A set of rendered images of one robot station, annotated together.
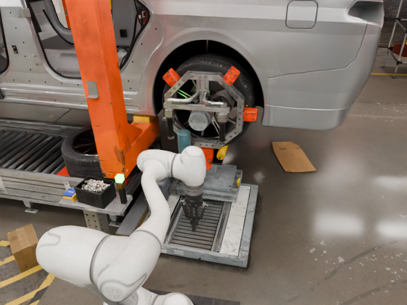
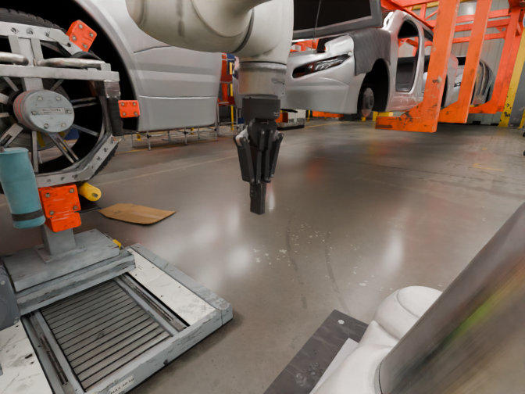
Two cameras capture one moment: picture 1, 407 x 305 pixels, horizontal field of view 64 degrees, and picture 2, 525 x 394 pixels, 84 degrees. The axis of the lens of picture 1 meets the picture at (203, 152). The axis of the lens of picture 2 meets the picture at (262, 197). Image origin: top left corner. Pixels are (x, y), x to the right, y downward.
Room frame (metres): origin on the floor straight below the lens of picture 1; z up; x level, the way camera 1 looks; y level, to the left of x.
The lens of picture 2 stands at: (0.84, 0.57, 0.89)
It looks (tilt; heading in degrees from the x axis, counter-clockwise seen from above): 18 degrees down; 299
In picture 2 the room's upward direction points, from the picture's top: straight up
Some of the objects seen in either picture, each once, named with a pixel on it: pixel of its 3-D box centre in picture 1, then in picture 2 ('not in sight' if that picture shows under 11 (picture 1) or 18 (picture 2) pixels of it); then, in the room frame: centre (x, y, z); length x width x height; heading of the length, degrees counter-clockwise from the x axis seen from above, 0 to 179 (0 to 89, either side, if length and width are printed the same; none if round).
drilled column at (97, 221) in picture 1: (98, 226); not in sight; (1.64, 0.72, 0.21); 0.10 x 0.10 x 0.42; 76
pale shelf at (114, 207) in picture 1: (95, 200); not in sight; (1.64, 0.69, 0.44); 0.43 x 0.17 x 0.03; 76
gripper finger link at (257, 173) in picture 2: (191, 209); (255, 156); (1.13, 0.06, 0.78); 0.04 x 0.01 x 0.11; 167
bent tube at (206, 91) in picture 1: (214, 93); (69, 55); (1.93, -0.08, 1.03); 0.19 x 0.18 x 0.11; 166
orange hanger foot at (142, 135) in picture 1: (135, 127); not in sight; (2.16, 0.49, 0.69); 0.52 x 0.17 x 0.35; 166
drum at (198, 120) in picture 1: (201, 115); (43, 111); (2.00, 0.01, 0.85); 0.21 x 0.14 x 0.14; 166
